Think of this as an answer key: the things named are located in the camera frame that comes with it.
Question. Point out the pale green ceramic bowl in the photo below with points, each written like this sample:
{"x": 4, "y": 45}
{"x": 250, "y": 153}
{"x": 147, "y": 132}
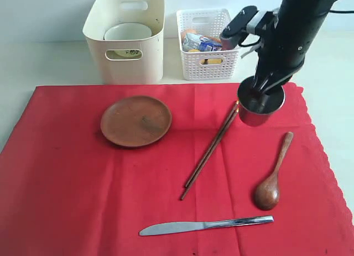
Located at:
{"x": 128, "y": 31}

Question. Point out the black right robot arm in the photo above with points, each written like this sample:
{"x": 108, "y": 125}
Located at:
{"x": 286, "y": 41}

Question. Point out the blue white milk carton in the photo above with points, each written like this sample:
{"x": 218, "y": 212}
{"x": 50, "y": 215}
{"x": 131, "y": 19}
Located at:
{"x": 201, "y": 43}

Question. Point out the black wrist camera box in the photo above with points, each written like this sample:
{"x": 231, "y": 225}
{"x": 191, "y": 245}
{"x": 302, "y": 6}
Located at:
{"x": 235, "y": 33}

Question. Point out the brown wooden plate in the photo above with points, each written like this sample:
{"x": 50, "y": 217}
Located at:
{"x": 136, "y": 121}

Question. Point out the silver table knife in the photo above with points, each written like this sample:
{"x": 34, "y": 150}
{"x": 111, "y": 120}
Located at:
{"x": 181, "y": 227}

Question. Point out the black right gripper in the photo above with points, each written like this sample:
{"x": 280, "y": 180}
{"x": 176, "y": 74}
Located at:
{"x": 276, "y": 65}

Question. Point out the stainless steel cup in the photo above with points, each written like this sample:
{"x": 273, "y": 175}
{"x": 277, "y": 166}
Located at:
{"x": 255, "y": 109}

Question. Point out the cream plastic bin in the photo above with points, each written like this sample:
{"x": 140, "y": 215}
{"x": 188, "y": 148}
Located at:
{"x": 126, "y": 62}

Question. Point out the wooden spoon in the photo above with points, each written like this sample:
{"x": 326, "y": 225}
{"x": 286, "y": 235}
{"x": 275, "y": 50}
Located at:
{"x": 267, "y": 193}

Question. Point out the white perforated plastic basket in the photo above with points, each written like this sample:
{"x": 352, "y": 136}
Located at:
{"x": 210, "y": 23}

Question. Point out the red table cloth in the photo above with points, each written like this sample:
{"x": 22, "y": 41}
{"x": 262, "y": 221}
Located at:
{"x": 66, "y": 190}

